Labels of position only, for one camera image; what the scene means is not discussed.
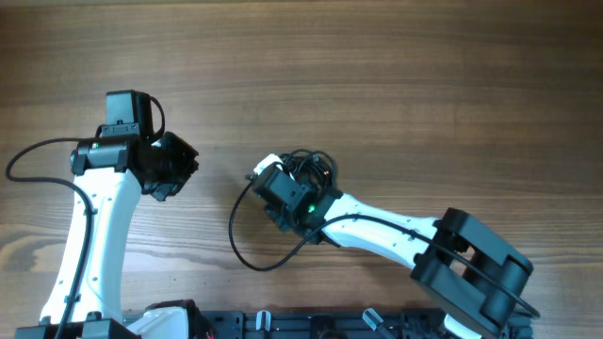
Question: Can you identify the black cable bundle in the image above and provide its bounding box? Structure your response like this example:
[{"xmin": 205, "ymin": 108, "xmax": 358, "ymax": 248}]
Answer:
[{"xmin": 277, "ymin": 148, "xmax": 340, "ymax": 192}]

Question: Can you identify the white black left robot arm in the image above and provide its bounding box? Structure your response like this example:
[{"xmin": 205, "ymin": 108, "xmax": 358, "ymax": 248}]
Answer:
[{"xmin": 15, "ymin": 89, "xmax": 211, "ymax": 338}]

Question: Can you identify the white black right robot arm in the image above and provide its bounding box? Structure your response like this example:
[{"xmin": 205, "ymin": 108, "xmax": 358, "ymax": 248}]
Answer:
[{"xmin": 251, "ymin": 160, "xmax": 540, "ymax": 338}]

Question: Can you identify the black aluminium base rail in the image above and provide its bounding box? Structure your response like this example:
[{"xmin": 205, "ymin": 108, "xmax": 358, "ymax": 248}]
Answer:
[{"xmin": 122, "ymin": 308, "xmax": 533, "ymax": 339}]

